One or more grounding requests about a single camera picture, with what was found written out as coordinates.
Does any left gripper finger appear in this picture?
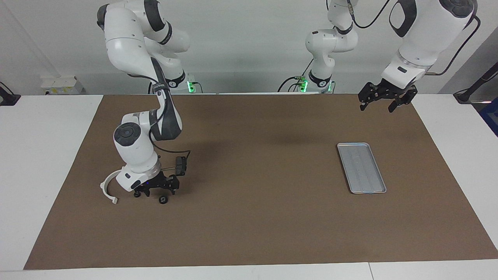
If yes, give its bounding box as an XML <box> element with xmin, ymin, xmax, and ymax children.
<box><xmin>358</xmin><ymin>82</ymin><xmax>379</xmax><ymax>112</ymax></box>
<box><xmin>388</xmin><ymin>86</ymin><xmax>419</xmax><ymax>114</ymax></box>

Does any silver metal tray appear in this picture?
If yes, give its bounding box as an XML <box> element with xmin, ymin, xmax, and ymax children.
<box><xmin>337</xmin><ymin>142</ymin><xmax>388</xmax><ymax>194</ymax></box>

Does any black angled stand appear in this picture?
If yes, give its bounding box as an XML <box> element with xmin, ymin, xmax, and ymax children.
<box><xmin>453</xmin><ymin>61</ymin><xmax>498</xmax><ymax>105</ymax></box>

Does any blue crate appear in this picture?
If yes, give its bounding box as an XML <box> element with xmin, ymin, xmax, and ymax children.
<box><xmin>479</xmin><ymin>96</ymin><xmax>498</xmax><ymax>137</ymax></box>

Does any brown table mat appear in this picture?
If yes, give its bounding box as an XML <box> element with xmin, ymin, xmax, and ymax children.
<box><xmin>23</xmin><ymin>93</ymin><xmax>498</xmax><ymax>271</ymax></box>

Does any white power strip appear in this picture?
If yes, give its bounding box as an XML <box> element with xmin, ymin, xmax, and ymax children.
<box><xmin>40</xmin><ymin>75</ymin><xmax>84</xmax><ymax>96</ymax></box>

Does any black stand foot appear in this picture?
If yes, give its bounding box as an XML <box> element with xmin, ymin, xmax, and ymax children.
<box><xmin>0</xmin><ymin>81</ymin><xmax>21</xmax><ymax>107</ymax></box>

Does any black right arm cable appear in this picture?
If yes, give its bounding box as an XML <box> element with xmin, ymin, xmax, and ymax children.
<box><xmin>128</xmin><ymin>72</ymin><xmax>191</xmax><ymax>172</ymax></box>

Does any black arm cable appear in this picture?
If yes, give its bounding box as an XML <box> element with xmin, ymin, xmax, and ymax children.
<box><xmin>128</xmin><ymin>72</ymin><xmax>191</xmax><ymax>172</ymax></box>
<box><xmin>345</xmin><ymin>0</ymin><xmax>482</xmax><ymax>77</ymax></box>

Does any white semicircular plastic bracket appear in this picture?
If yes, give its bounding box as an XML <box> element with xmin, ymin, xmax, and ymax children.
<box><xmin>100</xmin><ymin>170</ymin><xmax>119</xmax><ymax>205</ymax></box>

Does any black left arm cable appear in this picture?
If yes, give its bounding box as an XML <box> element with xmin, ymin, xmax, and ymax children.
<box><xmin>345</xmin><ymin>0</ymin><xmax>482</xmax><ymax>77</ymax></box>

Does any black base cable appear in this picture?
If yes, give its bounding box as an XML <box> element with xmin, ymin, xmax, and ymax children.
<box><xmin>277</xmin><ymin>58</ymin><xmax>314</xmax><ymax>93</ymax></box>

